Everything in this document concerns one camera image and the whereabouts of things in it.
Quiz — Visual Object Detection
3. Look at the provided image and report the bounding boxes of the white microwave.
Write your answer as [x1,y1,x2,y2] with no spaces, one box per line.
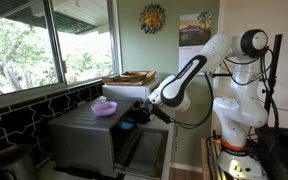
[101,78,164,124]

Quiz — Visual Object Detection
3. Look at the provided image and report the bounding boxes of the wall calendar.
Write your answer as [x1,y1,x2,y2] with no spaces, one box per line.
[178,11,214,73]

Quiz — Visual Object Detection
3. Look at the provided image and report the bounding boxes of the purple bowl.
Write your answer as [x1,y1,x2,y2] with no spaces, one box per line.
[90,100,118,117]

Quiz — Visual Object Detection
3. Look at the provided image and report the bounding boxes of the sun wall decoration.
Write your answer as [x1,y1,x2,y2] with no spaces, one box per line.
[138,3,167,35]

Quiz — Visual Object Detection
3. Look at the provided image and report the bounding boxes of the window frame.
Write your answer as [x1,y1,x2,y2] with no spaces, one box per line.
[0,0,122,101]

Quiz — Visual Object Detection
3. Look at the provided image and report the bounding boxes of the black equipment case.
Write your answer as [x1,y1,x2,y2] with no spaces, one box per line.
[255,126,288,180]

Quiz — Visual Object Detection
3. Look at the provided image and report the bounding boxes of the blue bowl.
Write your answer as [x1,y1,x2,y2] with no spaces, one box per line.
[118,117,136,130]

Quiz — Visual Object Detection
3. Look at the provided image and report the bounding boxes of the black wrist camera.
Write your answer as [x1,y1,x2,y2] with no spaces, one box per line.
[152,104,174,125]

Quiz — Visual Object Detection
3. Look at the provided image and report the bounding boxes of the metal pot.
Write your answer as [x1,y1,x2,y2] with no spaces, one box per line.
[0,143,38,180]

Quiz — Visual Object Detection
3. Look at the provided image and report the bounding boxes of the glass toaster oven door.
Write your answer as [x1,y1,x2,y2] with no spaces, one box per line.
[113,128,169,180]

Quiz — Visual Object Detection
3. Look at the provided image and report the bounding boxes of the silver toaster oven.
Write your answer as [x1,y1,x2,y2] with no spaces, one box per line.
[47,96,143,179]

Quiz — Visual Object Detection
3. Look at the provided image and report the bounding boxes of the wooden serving tray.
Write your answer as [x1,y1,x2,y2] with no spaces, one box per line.
[102,70,157,87]

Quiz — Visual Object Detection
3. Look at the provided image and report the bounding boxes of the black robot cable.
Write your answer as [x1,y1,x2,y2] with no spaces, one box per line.
[169,73,216,130]

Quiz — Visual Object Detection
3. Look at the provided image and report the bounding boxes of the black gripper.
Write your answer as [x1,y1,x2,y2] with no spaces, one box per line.
[130,99,158,126]

